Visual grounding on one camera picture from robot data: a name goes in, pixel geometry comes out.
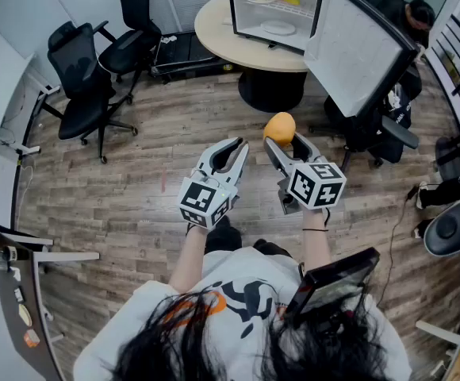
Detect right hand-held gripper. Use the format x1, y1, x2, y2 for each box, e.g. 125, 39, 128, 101
263, 131, 348, 216

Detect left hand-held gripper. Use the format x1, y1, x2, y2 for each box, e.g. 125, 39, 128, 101
177, 137, 251, 230

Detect orange fruit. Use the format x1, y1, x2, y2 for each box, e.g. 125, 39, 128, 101
263, 111, 297, 148

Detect small white fridge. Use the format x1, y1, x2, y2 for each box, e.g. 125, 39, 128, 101
225, 0, 421, 119

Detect person's left forearm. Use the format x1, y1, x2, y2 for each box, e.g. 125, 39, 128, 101
168, 224, 209, 293

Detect person's right forearm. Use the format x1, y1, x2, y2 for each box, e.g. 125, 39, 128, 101
301, 208, 332, 273

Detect white fridge shelf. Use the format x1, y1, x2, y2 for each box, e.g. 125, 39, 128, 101
240, 0, 318, 20

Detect person's black trousers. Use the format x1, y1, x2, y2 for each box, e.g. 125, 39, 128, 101
204, 214, 293, 258

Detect white printed shirt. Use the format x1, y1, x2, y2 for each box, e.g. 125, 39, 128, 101
73, 246, 413, 381

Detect round beige table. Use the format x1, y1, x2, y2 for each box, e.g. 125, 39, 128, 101
194, 0, 310, 114

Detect empty white plate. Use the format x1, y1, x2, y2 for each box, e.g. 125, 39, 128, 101
260, 19, 297, 37

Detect black tablet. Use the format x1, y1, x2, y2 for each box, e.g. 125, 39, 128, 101
283, 247, 381, 329

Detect grey black chair back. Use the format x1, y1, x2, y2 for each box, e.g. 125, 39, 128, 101
424, 196, 460, 258

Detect white desk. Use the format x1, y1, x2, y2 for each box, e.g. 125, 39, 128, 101
0, 53, 63, 162

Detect tan oval object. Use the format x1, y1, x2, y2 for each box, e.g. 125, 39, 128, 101
18, 303, 33, 328

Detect dark desk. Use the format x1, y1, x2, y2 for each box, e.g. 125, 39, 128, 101
0, 228, 100, 381

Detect black floor cable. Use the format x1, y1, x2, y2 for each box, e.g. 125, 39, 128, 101
376, 184, 418, 309

